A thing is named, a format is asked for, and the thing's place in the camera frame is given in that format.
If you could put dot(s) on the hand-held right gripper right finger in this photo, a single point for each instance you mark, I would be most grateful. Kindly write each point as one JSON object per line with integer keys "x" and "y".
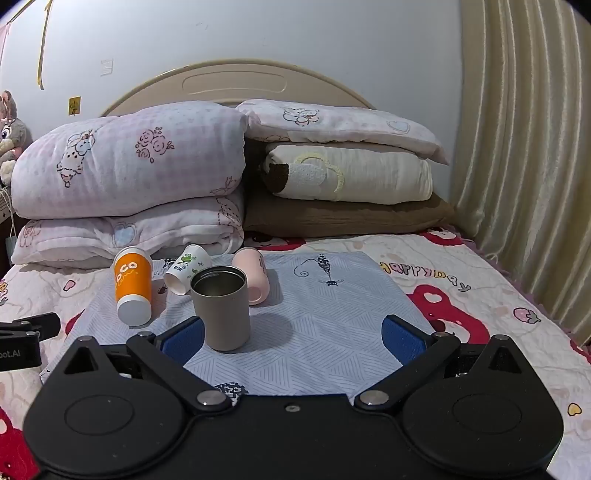
{"x": 402, "y": 340}

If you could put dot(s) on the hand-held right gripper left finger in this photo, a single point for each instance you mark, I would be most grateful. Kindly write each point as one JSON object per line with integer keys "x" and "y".
{"x": 184, "y": 340}

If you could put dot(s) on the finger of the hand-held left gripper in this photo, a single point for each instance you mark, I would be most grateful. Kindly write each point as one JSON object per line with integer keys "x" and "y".
{"x": 39, "y": 325}

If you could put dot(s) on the grey steel-lined cup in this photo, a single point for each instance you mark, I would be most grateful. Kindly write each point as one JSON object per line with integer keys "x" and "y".
{"x": 226, "y": 318}

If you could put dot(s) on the white printed paper cup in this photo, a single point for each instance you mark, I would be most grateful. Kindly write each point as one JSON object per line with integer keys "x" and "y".
{"x": 184, "y": 270}

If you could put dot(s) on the orange and white cup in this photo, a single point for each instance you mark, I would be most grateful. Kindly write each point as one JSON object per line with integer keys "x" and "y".
{"x": 133, "y": 281}

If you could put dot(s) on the pink cup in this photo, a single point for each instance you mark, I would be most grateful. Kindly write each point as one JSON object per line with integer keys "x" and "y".
{"x": 256, "y": 281}

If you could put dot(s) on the light blue patterned cloth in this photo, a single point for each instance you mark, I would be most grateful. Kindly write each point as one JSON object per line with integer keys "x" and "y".
{"x": 332, "y": 314}

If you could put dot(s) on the brown pillow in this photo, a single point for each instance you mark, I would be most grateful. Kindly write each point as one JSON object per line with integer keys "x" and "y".
{"x": 351, "y": 214}

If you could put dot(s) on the cream folded blanket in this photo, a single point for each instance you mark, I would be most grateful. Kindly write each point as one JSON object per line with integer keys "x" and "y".
{"x": 369, "y": 177}

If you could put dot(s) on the pink checked folded quilt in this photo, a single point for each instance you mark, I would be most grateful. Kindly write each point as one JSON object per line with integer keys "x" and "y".
{"x": 138, "y": 161}

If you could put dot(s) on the grey plush rabbit toy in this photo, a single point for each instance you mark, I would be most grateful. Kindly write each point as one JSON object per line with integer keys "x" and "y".
{"x": 10, "y": 134}

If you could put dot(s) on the pink printed pillow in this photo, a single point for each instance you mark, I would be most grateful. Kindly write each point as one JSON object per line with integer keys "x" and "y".
{"x": 351, "y": 127}

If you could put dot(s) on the cream pleated curtain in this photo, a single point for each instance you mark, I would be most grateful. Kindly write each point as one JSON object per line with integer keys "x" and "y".
{"x": 531, "y": 161}

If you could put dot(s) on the beige bed headboard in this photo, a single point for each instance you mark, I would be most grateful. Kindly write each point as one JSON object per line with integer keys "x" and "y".
{"x": 231, "y": 78}

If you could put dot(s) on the yellow tape strip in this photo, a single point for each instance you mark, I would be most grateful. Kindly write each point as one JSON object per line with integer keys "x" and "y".
{"x": 43, "y": 50}

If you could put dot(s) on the yellow wall sticker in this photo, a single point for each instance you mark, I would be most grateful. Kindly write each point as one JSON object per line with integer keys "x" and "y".
{"x": 74, "y": 105}

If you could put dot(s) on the white wall tape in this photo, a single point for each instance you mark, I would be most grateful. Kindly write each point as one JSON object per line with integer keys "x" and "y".
{"x": 106, "y": 66}

